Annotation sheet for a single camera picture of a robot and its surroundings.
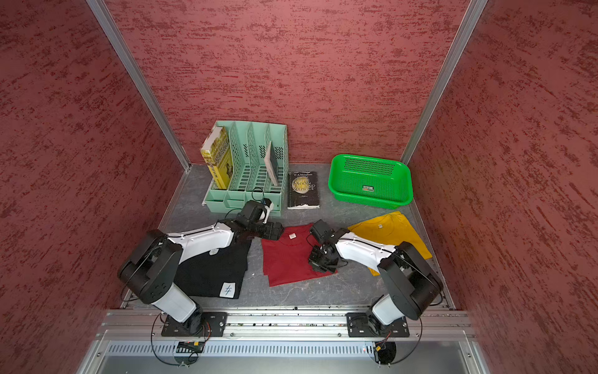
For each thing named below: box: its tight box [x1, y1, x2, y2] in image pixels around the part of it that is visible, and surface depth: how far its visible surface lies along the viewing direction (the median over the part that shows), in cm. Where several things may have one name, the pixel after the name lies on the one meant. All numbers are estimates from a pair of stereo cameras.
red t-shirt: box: [261, 222, 338, 288], surface depth 90 cm
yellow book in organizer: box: [200, 126, 234, 191], surface depth 99 cm
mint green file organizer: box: [202, 120, 289, 217], surface depth 108 cm
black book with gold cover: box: [287, 170, 321, 210], surface depth 112 cm
